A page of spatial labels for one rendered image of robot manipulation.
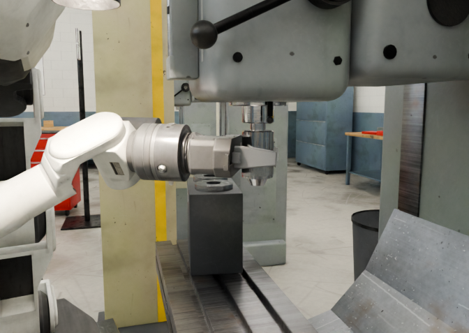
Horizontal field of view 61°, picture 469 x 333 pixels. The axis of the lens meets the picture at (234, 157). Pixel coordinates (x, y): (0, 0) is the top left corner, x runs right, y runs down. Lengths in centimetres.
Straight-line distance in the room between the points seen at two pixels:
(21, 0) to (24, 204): 37
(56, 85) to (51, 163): 906
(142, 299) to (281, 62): 216
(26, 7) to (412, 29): 62
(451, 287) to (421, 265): 8
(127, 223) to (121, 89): 74
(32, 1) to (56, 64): 887
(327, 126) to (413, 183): 697
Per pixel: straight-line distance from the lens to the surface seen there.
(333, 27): 53
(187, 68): 55
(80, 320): 159
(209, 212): 89
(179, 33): 55
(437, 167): 84
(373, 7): 55
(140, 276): 248
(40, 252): 119
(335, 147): 793
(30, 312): 131
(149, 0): 235
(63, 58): 969
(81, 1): 53
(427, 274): 82
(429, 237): 84
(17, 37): 84
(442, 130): 82
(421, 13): 58
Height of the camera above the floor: 130
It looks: 7 degrees down
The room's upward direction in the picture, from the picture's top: straight up
